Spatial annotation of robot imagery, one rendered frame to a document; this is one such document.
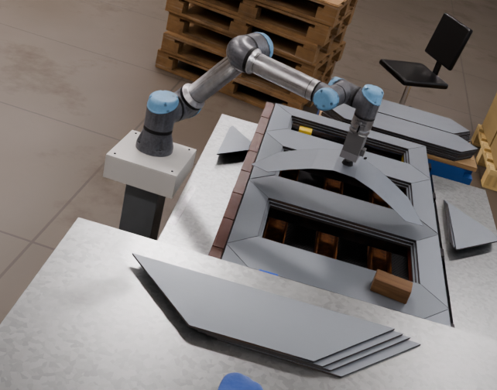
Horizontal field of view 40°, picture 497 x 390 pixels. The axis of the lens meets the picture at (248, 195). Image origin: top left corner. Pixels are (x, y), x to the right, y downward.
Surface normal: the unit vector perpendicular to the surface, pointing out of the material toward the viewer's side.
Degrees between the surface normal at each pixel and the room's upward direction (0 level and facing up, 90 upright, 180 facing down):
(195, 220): 0
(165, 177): 90
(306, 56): 90
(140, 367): 0
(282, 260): 0
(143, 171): 90
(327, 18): 90
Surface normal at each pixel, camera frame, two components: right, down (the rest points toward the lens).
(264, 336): 0.23, -0.83
